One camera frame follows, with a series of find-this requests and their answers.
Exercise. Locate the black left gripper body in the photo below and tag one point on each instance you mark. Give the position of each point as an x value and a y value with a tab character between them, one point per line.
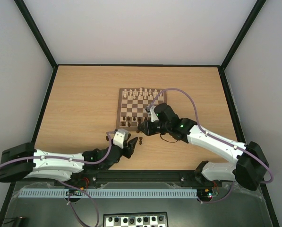
125	145

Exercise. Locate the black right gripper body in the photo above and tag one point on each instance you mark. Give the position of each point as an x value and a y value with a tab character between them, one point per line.
149	127

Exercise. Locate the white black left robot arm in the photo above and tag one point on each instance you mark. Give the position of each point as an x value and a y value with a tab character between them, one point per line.
24	161

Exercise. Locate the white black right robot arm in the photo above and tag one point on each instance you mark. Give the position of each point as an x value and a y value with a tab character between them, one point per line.
245	163

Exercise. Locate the wooden chess board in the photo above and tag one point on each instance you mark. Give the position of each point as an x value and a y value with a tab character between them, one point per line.
135	108

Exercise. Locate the small printed chess board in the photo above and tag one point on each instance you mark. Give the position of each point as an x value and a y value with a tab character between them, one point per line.
145	219

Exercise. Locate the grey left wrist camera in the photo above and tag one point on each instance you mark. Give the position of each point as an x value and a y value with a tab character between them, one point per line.
120	137

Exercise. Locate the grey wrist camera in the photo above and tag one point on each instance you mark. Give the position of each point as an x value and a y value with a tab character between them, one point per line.
151	114
120	137

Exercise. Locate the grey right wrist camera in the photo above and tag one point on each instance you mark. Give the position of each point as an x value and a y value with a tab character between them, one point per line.
151	114

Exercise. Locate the grey slotted cable duct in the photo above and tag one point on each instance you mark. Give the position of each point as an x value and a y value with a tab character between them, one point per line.
110	193

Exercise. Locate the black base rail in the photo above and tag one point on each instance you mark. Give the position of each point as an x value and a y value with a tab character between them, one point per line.
185	178

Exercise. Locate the black frame post back right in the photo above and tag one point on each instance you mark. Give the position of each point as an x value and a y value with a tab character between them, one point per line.
242	33

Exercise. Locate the black frame post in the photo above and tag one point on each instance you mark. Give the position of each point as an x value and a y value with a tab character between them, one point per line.
36	32
242	33

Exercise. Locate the black frame post back left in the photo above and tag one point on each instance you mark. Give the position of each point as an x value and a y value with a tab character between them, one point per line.
36	32

